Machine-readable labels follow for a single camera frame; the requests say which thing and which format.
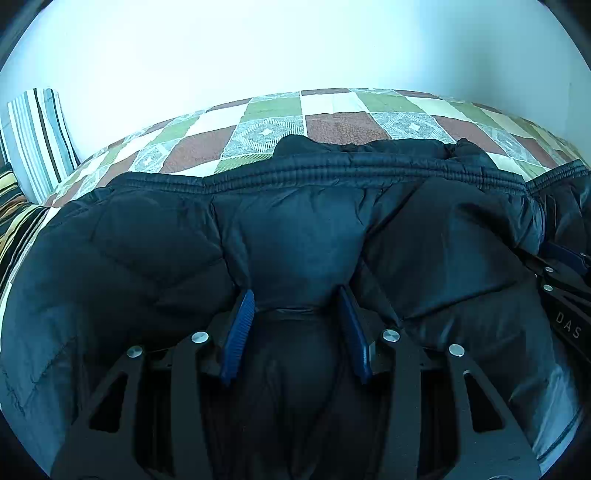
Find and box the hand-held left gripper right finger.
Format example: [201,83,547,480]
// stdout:
[338,284,542,480]

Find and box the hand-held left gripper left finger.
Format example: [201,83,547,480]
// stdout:
[50,289,256,480]

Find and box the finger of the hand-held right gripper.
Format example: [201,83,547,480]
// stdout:
[531,241,591,278]

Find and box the black quilted jacket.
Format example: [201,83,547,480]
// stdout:
[0,134,591,480]

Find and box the checkered bedsheet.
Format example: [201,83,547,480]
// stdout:
[44,87,591,206]

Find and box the striped yellow black pillow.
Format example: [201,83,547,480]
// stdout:
[0,167,48,298]

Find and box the striped headboard cushion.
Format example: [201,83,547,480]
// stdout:
[0,89,82,205]

